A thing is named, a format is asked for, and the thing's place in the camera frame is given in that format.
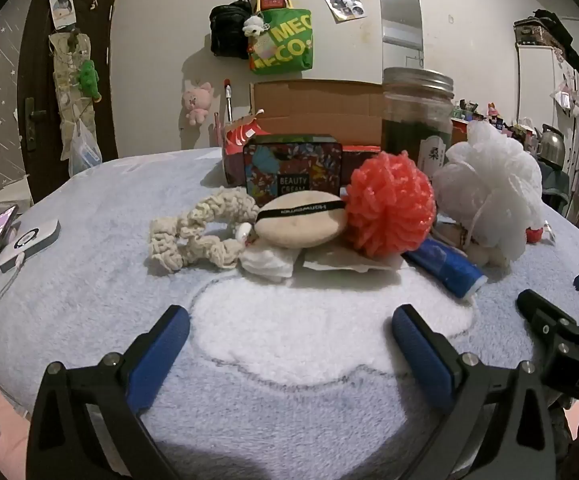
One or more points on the red mesh bath pouf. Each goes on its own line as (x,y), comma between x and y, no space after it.
(392,205)

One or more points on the red-lined cardboard box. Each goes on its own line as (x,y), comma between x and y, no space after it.
(314,105)

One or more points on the photo on door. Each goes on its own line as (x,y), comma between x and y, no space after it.
(62,7)

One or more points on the white wardrobe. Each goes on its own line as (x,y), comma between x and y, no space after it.
(537,85)

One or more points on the patterned suitcase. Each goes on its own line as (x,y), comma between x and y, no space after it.
(532,32)

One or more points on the beige powder puff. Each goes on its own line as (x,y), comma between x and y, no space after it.
(297,227)

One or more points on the white cloth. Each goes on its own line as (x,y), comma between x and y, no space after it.
(267,262)

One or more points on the green plush toy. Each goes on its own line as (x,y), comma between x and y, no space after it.
(89,80)

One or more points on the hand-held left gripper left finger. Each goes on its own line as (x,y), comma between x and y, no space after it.
(159,355)

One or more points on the white power bank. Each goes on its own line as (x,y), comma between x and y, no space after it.
(29,242)

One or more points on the hanging fabric organizer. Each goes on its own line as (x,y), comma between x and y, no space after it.
(64,90)

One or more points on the metal kettle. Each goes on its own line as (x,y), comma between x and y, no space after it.
(552,145)

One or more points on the blue tube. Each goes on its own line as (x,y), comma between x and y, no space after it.
(444,265)

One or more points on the wall mirror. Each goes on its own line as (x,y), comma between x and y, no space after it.
(402,20)

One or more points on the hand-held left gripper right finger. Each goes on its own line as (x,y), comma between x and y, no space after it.
(422,360)

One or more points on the black bag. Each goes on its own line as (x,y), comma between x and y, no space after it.
(227,27)

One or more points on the dark clothes pile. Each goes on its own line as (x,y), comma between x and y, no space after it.
(562,30)

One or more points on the translucent flat packet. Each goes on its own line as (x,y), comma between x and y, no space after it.
(339,262)

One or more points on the green tote bag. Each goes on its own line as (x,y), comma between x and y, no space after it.
(289,40)

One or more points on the white mesh bath pouf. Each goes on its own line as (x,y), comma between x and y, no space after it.
(494,185)

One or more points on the cream crochet scrunchie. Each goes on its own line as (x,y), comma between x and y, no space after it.
(194,225)

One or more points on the clear plastic bag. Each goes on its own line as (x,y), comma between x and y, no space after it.
(84,152)

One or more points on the pink plush toy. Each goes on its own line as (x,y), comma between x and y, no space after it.
(197,102)

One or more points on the large dark green glass jar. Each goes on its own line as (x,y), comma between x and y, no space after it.
(414,120)

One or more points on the floral tin box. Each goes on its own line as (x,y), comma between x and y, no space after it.
(289,165)

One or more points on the light blue fluffy blanket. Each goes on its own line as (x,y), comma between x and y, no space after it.
(269,335)

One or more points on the dark brown door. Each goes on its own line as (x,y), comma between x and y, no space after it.
(34,70)

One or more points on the red knitted scrunchie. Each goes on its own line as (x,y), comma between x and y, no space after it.
(534,236)

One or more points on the cluster of cosmetic bottles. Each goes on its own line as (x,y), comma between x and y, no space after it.
(494,120)

